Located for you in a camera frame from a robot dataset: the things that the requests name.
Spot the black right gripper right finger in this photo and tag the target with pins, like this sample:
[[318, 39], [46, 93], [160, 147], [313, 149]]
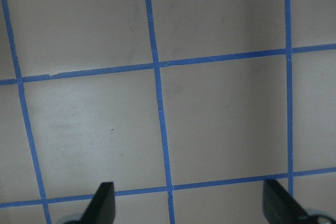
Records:
[[279, 206]]

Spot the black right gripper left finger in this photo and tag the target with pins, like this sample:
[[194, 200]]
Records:
[[102, 206]]

